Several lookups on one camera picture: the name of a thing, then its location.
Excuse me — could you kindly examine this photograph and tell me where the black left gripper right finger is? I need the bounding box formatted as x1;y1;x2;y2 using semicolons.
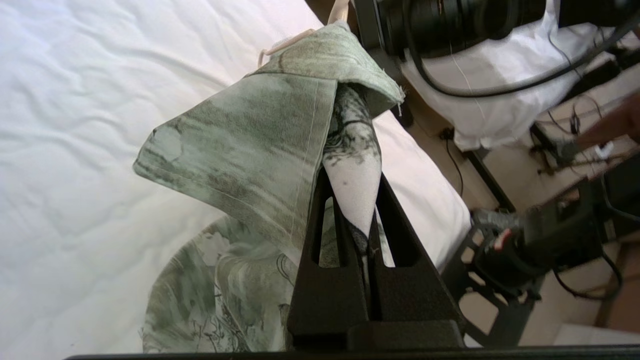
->
367;172;466;351

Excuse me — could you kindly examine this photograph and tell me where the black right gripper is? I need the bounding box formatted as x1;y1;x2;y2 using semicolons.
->
352;0;549;87

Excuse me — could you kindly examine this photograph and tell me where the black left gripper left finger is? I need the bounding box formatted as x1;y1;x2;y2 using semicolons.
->
287;167;373;351

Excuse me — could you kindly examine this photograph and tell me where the green floral button shirt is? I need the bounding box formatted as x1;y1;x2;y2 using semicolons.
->
132;22;406;353

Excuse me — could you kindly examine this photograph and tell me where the bare person forearm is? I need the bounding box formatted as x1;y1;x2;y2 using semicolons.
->
575;92;640;151

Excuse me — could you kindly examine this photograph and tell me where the neighbouring bed white sheet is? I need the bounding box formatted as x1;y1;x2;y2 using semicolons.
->
400;0;618;152

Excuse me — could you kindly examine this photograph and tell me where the bed with white sheet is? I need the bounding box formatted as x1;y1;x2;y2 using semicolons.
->
0;0;473;353

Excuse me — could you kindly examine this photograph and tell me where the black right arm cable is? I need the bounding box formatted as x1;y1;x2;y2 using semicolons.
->
404;20;640;99

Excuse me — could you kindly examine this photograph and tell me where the black lattice metal frame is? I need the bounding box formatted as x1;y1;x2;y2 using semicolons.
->
440;220;543;347

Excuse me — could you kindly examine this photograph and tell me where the thin black floor cable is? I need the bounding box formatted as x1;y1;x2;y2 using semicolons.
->
440;127;466;198

